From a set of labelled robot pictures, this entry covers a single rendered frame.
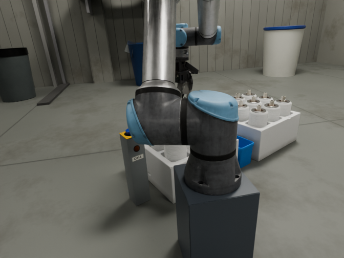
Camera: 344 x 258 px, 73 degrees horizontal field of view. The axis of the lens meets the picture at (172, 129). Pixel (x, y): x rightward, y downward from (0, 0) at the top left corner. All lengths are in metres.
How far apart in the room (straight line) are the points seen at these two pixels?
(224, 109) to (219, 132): 0.05
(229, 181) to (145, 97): 0.28
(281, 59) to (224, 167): 3.01
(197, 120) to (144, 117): 0.12
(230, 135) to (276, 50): 3.00
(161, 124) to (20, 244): 0.73
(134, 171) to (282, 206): 0.61
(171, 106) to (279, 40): 3.01
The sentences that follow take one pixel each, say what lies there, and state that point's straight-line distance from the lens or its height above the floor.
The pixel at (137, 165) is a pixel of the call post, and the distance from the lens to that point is 0.95.
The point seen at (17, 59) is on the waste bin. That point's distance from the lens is 3.21.
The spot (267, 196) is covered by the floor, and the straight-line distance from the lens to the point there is 1.11.
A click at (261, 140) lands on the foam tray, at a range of 1.29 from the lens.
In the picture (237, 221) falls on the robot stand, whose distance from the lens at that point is 0.65.
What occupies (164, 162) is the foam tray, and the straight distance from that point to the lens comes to 0.96.
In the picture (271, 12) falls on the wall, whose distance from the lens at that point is 4.42.
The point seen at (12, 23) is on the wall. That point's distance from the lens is 4.01.
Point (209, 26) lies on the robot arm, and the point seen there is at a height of 0.68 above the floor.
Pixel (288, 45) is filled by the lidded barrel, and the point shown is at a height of 0.40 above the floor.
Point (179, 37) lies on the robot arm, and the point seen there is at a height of 0.64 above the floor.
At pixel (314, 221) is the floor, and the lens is 1.06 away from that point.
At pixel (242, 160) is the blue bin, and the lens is 1.26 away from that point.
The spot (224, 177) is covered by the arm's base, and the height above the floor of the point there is 0.34.
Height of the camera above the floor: 0.67
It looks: 23 degrees down
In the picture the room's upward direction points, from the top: 3 degrees counter-clockwise
